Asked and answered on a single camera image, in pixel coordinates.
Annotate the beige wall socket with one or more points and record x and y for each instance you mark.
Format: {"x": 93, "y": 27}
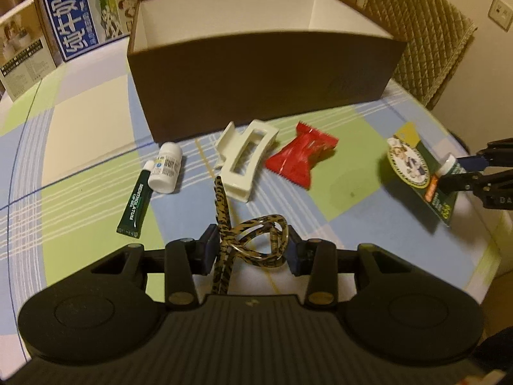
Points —
{"x": 501, "y": 12}

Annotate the checked tablecloth desktop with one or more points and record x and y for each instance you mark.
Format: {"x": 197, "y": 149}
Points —
{"x": 80, "y": 140}

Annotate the blue milk carton box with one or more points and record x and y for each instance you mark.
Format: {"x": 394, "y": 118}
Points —
{"x": 72, "y": 20}

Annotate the chair with quilted cover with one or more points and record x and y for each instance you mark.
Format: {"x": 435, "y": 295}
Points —
{"x": 421, "y": 36}

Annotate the white product box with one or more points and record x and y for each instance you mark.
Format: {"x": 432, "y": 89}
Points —
{"x": 24, "y": 52}

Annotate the white hair claw clip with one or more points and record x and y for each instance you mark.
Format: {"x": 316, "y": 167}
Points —
{"x": 237, "y": 186}

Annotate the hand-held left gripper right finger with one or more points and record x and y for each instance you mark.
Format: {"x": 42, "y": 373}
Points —
{"x": 294, "y": 254}

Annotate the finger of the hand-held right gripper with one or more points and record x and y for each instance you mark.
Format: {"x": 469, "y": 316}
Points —
{"x": 475, "y": 163}
{"x": 459, "y": 182}

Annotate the green card with small jar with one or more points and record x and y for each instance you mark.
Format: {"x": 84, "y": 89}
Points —
{"x": 404, "y": 160}

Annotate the green ointment tube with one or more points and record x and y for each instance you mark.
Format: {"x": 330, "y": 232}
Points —
{"x": 134, "y": 204}

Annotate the leopard print headband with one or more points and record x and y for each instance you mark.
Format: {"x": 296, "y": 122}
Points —
{"x": 224, "y": 224}

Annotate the brown cardboard storage box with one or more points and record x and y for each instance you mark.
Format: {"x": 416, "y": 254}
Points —
{"x": 260, "y": 80}

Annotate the white pill bottle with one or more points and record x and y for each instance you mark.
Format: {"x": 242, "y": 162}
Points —
{"x": 164, "y": 172}

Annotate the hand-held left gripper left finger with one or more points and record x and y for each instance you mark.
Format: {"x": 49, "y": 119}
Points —
{"x": 209, "y": 250}

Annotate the red snack packet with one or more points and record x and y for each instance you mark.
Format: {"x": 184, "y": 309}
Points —
{"x": 298, "y": 156}

